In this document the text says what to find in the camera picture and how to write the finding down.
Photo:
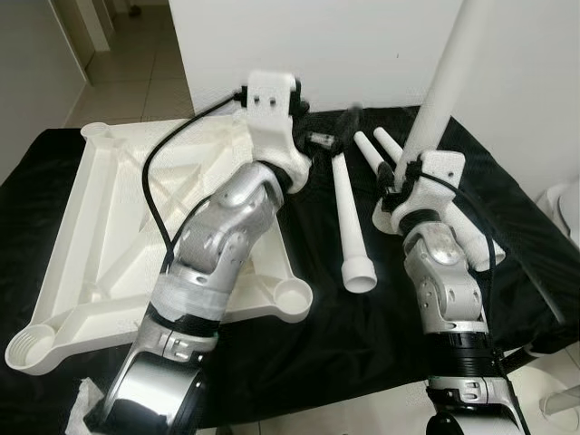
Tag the white domed appliance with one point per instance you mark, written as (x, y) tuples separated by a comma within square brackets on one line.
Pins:
[(569, 213)]

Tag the white plastic table leg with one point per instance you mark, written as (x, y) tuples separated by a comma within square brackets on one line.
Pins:
[(367, 148), (349, 227), (388, 140), (444, 82)]

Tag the black fabric table cover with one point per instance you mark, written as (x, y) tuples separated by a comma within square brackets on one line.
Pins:
[(362, 344)]

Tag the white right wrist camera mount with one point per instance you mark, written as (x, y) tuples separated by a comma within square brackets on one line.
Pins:
[(435, 168)]

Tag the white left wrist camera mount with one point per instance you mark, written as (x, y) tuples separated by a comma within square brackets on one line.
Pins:
[(270, 118)]

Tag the white crumpled plastic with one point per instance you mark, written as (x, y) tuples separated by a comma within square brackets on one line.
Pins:
[(91, 399)]

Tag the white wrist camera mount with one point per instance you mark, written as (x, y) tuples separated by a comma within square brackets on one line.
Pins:
[(435, 168), (270, 118)]

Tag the white plastic children table top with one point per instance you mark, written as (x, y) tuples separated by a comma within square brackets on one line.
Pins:
[(100, 227)]

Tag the white standing fan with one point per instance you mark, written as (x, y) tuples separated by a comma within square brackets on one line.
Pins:
[(564, 403)]

